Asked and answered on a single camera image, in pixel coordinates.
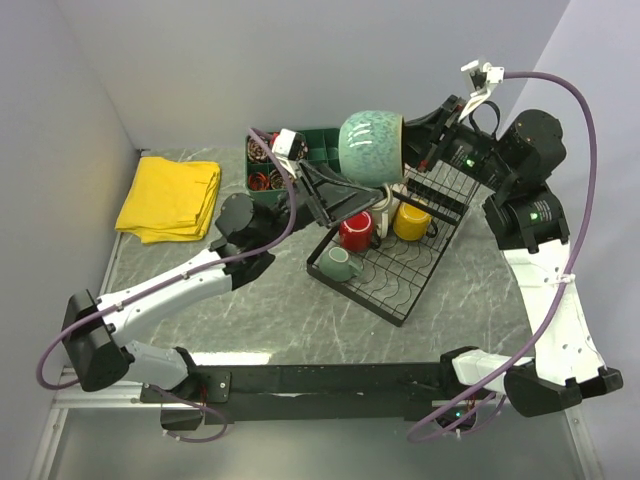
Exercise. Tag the yellow mug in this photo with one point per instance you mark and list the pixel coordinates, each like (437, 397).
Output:
(413, 224)

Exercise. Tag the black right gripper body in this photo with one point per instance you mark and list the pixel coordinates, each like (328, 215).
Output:
(468, 150)

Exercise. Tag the yellow folded cloth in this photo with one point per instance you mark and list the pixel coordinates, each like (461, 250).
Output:
(170, 201)

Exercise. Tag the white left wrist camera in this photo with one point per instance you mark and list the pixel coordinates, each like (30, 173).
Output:
(286, 146)

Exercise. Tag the orange black rolled tie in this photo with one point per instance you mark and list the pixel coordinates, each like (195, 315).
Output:
(258, 181)

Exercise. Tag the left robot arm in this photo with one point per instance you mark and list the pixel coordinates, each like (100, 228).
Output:
(100, 334)

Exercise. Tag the red mug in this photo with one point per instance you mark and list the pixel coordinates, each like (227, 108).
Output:
(358, 233)

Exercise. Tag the black table front rail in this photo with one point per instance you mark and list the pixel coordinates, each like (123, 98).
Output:
(319, 392)

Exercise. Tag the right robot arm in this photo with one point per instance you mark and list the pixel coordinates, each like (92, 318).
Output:
(531, 231)

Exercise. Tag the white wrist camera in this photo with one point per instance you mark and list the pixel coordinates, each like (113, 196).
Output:
(286, 146)
(481, 78)

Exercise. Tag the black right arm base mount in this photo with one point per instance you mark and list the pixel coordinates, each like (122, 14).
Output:
(439, 384)

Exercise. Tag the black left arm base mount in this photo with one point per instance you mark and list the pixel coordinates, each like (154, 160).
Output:
(187, 407)

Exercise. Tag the brown black rolled tie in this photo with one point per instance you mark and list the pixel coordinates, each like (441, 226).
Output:
(276, 180)

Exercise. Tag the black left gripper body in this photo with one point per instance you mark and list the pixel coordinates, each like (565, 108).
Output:
(305, 206)

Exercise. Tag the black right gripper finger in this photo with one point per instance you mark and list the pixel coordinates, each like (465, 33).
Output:
(417, 157)
(423, 130)

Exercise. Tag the black wire dish rack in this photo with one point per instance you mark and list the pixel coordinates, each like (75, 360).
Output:
(395, 274)

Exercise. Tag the teal cup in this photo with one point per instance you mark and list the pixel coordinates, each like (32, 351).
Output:
(336, 263)

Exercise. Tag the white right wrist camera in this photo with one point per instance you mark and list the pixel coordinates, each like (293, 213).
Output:
(481, 78)

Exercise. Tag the pink black rolled tie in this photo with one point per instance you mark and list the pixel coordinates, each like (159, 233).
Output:
(255, 153)

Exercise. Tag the white mug green inside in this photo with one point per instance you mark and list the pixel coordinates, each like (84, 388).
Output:
(383, 212)

